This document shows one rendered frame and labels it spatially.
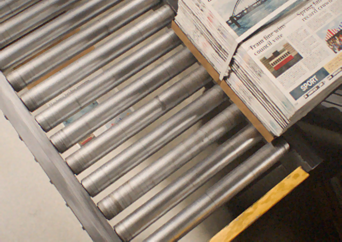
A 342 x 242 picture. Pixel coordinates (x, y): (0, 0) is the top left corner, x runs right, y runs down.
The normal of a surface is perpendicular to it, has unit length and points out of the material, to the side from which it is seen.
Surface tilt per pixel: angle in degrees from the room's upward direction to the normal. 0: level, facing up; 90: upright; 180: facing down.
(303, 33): 1
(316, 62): 2
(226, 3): 4
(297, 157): 90
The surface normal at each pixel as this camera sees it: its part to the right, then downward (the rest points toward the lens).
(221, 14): 0.12, -0.26
